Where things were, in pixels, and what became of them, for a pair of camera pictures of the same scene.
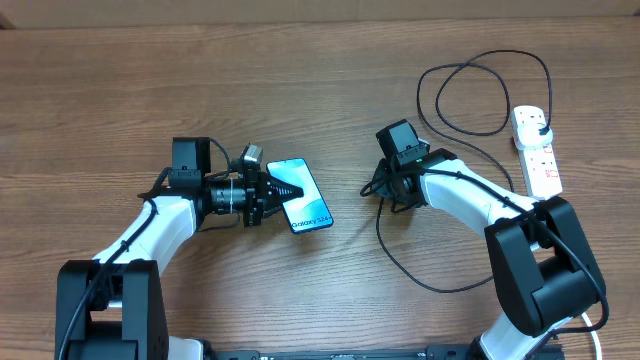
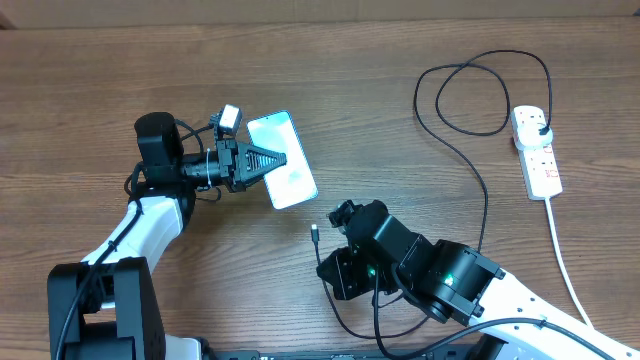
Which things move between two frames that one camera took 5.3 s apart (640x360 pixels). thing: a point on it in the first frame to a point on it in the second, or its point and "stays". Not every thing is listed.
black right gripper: (380, 186) to (346, 272)
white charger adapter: (528, 134) stays
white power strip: (539, 162) stays
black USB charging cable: (471, 149) to (315, 241)
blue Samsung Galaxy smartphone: (308, 212) to (292, 183)
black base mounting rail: (436, 352) stays
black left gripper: (264, 191) to (230, 149)
